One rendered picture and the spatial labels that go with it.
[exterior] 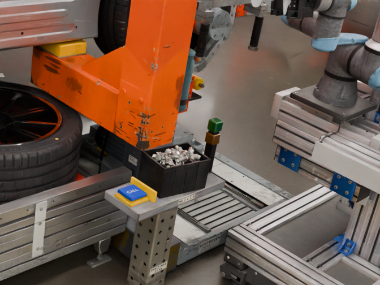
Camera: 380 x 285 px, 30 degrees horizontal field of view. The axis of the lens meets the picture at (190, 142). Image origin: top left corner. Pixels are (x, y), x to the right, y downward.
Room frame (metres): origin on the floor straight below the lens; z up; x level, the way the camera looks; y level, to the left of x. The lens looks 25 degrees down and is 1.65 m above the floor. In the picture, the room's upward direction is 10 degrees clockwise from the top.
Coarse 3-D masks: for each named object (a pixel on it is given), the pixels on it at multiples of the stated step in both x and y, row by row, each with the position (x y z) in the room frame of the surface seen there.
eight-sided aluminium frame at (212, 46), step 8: (224, 8) 3.13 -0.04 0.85; (232, 8) 3.11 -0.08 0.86; (232, 16) 3.11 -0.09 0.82; (232, 24) 3.12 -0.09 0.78; (208, 40) 3.08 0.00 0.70; (224, 40) 3.10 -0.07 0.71; (208, 48) 3.08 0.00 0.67; (216, 48) 3.06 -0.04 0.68; (208, 56) 3.02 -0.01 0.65; (200, 64) 2.98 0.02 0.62
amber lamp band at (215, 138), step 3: (207, 132) 2.30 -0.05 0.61; (207, 135) 2.29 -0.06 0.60; (210, 135) 2.29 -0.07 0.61; (213, 135) 2.28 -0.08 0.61; (216, 135) 2.29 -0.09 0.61; (219, 135) 2.30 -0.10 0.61; (207, 138) 2.29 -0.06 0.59; (210, 138) 2.28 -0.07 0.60; (213, 138) 2.28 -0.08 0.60; (216, 138) 2.29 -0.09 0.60; (219, 138) 2.30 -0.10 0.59; (207, 141) 2.29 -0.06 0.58; (210, 141) 2.28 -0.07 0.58; (213, 141) 2.28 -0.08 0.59; (216, 141) 2.29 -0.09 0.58; (210, 144) 2.28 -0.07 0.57; (213, 144) 2.28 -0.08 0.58
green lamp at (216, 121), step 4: (212, 120) 2.29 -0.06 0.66; (216, 120) 2.30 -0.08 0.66; (220, 120) 2.30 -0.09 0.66; (208, 124) 2.30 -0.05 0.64; (212, 124) 2.29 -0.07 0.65; (216, 124) 2.28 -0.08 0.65; (220, 124) 2.29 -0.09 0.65; (208, 128) 2.30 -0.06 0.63; (212, 128) 2.28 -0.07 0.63; (216, 128) 2.28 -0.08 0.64; (220, 128) 2.30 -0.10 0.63
